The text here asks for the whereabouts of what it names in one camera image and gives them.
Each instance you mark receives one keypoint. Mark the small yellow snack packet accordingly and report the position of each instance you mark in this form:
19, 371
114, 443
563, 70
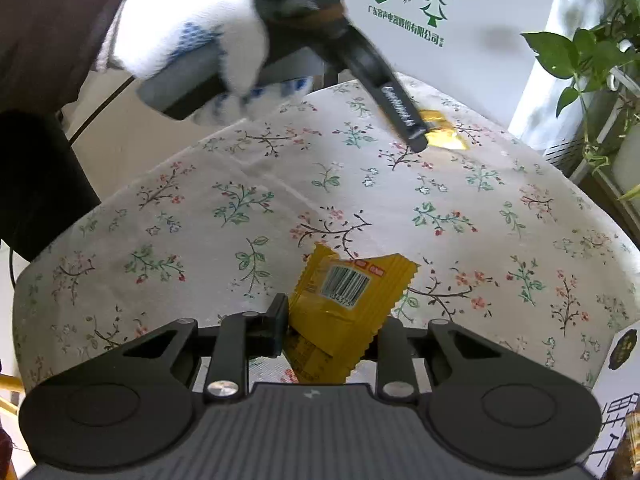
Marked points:
345, 305

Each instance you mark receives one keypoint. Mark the floral tablecloth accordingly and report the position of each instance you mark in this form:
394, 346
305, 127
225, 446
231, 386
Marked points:
250, 170

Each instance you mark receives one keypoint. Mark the white planter pot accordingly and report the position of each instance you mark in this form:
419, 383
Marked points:
627, 155

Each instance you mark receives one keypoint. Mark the person's left forearm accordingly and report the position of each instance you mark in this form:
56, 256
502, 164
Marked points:
50, 25

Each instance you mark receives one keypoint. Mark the person's left hand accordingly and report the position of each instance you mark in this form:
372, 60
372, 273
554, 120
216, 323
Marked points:
200, 15

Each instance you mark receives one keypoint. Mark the green pothos plant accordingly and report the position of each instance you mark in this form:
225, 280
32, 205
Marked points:
565, 52

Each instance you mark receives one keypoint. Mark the person's torso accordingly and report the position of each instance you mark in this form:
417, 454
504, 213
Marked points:
35, 185

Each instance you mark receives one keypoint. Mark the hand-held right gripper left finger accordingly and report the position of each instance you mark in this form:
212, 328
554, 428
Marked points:
276, 325

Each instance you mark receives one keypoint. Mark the white cardboard box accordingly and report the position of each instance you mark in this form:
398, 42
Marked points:
615, 395

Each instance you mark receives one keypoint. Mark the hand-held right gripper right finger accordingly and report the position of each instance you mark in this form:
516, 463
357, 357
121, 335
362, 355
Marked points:
395, 345

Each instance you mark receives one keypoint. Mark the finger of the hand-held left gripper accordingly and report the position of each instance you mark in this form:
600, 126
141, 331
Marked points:
395, 100

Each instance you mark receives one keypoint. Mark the white freezer with green print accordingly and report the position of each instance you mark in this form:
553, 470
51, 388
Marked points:
490, 60

